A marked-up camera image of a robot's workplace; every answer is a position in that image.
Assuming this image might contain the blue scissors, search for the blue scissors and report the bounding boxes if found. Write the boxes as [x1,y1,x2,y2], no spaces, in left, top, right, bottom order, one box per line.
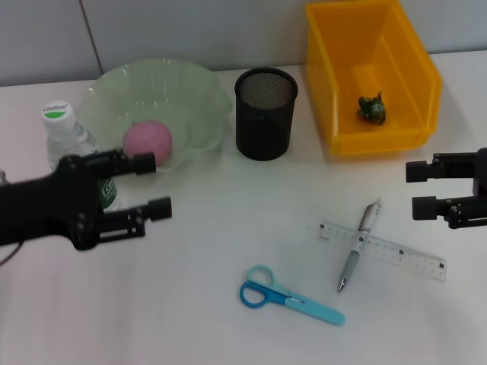
[239,265,346,326]

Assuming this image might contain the green translucent wavy fruit plate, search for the green translucent wavy fruit plate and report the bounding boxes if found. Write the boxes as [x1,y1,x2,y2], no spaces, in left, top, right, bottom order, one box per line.
[78,57,234,172]

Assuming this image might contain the green plastic wrapper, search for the green plastic wrapper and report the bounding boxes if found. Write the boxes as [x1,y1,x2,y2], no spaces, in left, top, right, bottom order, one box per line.
[356,90,388,126]

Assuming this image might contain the pink peach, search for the pink peach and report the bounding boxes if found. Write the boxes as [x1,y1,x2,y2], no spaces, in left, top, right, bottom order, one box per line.
[122,120,173,167]

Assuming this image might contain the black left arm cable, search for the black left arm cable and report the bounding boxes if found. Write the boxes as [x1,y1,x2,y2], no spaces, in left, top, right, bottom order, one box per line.
[0,243,24,267]

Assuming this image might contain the clear water bottle green label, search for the clear water bottle green label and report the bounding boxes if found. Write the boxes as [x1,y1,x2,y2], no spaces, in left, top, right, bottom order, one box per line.
[41,100,123,214]

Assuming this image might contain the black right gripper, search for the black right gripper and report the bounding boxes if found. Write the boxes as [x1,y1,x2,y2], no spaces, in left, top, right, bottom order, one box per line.
[406,148,487,230]

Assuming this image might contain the black mesh pen holder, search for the black mesh pen holder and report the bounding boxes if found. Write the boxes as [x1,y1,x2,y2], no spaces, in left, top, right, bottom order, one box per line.
[234,67,300,162]

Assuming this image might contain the silver grey pen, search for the silver grey pen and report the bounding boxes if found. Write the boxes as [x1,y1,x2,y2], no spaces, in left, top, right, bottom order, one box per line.
[337,197,383,293]

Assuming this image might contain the yellow plastic bin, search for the yellow plastic bin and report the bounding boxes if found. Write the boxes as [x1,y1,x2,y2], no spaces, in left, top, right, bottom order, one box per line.
[304,0,444,157]

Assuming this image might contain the clear plastic ruler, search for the clear plastic ruler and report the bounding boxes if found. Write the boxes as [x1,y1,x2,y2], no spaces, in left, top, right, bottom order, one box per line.
[315,218,447,282]

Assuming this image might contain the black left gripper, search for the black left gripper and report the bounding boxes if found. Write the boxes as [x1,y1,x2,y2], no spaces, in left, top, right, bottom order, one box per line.
[0,149,173,251]

